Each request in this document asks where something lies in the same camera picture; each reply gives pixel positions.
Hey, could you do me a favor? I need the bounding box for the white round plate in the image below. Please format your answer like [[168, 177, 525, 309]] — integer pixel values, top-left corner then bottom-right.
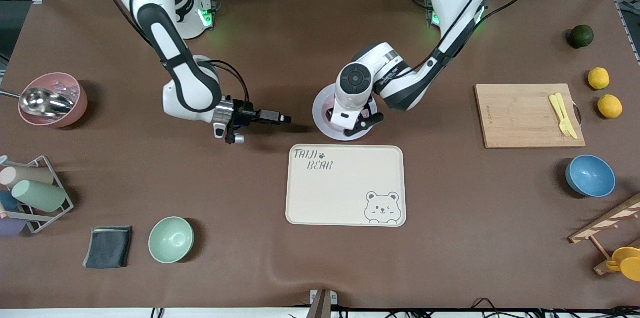
[[312, 82, 378, 141]]

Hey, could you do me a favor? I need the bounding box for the cream bear print tray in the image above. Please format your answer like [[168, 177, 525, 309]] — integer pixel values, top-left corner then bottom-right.
[[285, 144, 407, 227]]

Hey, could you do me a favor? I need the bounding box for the pale green bowl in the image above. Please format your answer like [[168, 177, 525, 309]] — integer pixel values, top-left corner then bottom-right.
[[148, 216, 195, 264]]

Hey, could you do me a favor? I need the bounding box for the pink bowl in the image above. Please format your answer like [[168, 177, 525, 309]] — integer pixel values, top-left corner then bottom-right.
[[18, 72, 89, 129]]

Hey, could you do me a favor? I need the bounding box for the dark grey folded cloth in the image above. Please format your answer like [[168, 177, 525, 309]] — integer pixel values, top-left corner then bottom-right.
[[82, 226, 133, 269]]

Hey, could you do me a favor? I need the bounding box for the shiny metal scoop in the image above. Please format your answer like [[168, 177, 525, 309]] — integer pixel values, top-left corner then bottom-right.
[[0, 87, 75, 118]]

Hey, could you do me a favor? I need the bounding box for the mint green cup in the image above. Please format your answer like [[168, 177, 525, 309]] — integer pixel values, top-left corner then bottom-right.
[[11, 179, 67, 213]]

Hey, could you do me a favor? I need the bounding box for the beige cup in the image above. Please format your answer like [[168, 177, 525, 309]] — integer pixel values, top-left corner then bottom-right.
[[0, 165, 55, 188]]

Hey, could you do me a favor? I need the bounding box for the wooden cutting board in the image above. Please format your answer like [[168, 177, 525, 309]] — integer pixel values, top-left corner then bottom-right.
[[474, 83, 586, 149]]

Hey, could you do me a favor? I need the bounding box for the blue cup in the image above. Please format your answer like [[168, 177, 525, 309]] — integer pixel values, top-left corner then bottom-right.
[[0, 190, 21, 212]]

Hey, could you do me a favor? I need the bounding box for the lilac cup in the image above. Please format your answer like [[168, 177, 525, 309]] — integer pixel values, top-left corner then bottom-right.
[[0, 215, 27, 237]]

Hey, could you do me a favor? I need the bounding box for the yellow plastic fork and knife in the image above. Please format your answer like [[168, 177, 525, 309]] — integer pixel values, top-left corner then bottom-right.
[[549, 94, 579, 139]]

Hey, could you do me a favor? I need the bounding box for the yellow plastic fork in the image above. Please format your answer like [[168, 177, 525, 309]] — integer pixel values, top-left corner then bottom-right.
[[555, 93, 574, 137]]

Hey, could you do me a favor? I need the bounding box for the dark green lime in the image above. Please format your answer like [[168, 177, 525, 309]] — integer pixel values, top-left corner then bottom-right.
[[569, 24, 595, 49]]

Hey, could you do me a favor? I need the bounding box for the blue bowl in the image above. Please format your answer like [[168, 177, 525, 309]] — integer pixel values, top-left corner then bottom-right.
[[565, 154, 616, 198]]

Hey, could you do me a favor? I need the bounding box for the yellow lemon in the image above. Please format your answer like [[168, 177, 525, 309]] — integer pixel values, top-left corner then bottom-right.
[[598, 94, 623, 119], [587, 67, 611, 90]]

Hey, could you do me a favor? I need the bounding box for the wooden hanging rack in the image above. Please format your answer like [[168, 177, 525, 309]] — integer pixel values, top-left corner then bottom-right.
[[568, 193, 640, 276]]

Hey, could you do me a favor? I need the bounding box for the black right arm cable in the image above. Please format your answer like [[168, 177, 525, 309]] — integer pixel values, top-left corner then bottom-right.
[[90, 0, 251, 104]]

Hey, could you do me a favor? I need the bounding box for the metal table edge bracket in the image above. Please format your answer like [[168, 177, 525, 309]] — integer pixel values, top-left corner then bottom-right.
[[306, 289, 339, 318]]

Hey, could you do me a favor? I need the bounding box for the grey wire cup rack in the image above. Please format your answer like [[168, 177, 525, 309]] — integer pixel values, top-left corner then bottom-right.
[[0, 155, 75, 234]]

